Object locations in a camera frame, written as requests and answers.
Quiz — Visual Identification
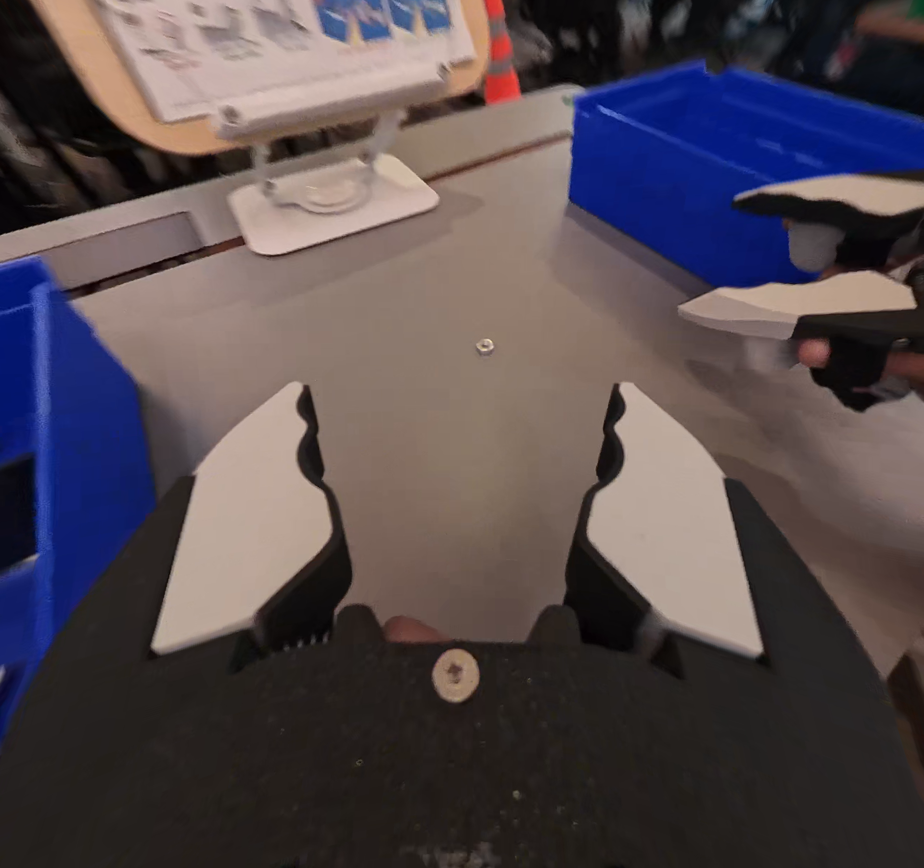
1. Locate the person's left hand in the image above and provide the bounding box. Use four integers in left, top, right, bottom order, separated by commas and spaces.
385, 615, 450, 645

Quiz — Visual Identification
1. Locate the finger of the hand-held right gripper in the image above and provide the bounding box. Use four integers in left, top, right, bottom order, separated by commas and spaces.
732, 171, 924, 273
677, 270, 921, 371

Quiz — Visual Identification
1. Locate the blue plastic bin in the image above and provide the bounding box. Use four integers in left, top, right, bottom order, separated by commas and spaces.
568, 60, 924, 288
0, 256, 156, 746

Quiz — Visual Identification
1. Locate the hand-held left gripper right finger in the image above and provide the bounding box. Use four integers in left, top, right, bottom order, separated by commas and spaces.
563, 381, 766, 677

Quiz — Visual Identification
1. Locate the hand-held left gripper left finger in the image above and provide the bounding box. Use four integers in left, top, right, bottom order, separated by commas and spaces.
150, 381, 355, 670

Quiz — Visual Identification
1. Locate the printed instruction sheet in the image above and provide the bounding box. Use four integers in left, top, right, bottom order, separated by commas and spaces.
56, 0, 477, 124

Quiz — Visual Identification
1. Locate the dark desk cable cover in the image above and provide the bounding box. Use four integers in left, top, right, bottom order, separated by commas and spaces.
43, 211, 203, 290

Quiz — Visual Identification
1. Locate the orange traffic cone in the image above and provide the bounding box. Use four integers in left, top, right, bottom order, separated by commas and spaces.
478, 0, 522, 105

